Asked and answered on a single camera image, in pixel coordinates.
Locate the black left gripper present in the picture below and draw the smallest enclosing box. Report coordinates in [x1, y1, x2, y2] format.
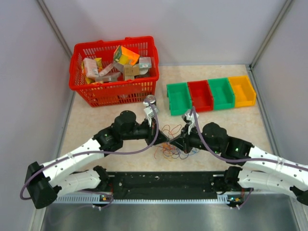
[122, 117, 169, 147]

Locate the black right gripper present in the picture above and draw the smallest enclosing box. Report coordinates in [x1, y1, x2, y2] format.
[170, 123, 221, 154]

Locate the thin wire bundle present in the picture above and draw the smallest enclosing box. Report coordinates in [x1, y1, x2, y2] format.
[153, 124, 200, 162]

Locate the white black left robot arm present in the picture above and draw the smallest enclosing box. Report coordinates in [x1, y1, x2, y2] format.
[20, 106, 167, 209]

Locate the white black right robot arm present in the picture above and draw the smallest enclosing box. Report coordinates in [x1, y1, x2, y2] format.
[172, 122, 308, 205]

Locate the black drink can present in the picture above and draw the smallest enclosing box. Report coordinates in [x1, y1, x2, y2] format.
[143, 94, 157, 107]

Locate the left green storage bin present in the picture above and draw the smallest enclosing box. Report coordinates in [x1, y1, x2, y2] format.
[167, 82, 192, 116]

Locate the green storage bin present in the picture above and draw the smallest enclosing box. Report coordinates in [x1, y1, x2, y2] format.
[208, 77, 235, 110]
[167, 82, 192, 116]

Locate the red storage bin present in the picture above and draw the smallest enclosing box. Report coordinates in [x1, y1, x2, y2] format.
[187, 80, 214, 112]

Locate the right green storage bin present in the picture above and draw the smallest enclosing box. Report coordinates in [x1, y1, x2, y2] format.
[208, 77, 235, 110]

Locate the brown cardboard box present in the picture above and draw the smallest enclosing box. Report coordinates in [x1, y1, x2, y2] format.
[123, 64, 140, 81]

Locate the white teal round tub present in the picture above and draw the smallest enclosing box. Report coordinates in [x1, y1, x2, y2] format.
[139, 56, 152, 71]

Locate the yellow storage bin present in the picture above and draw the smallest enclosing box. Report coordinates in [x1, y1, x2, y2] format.
[228, 76, 257, 108]

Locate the red plastic shopping basket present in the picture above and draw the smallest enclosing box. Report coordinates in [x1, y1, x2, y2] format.
[69, 36, 159, 107]

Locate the clear plastic wrapped pack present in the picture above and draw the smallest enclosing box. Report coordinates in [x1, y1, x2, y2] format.
[99, 63, 114, 77]

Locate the orange green juice carton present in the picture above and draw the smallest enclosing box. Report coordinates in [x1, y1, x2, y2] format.
[113, 45, 140, 65]

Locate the yellow snack packet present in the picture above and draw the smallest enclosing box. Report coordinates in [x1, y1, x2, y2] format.
[94, 58, 103, 72]

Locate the pink white snack box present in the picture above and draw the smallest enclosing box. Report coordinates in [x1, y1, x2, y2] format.
[83, 58, 99, 78]

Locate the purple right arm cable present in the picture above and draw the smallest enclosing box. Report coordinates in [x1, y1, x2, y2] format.
[189, 107, 308, 169]

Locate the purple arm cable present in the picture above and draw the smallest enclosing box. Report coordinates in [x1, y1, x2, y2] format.
[19, 99, 160, 200]
[189, 107, 308, 169]

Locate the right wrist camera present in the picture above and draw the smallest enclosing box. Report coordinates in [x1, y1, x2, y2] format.
[181, 109, 196, 133]

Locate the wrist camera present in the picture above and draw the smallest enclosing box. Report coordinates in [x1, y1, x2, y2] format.
[143, 101, 159, 121]
[181, 109, 196, 133]

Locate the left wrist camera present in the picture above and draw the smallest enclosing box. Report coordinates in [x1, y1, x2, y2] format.
[143, 101, 159, 121]

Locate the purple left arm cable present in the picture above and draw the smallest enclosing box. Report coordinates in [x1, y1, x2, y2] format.
[19, 99, 160, 200]

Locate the white slotted cable duct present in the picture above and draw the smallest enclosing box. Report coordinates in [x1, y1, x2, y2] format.
[54, 193, 244, 204]

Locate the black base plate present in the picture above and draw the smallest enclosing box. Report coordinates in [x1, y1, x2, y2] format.
[105, 171, 244, 200]

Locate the aluminium frame post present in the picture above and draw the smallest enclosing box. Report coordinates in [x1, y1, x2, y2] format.
[36, 0, 72, 58]

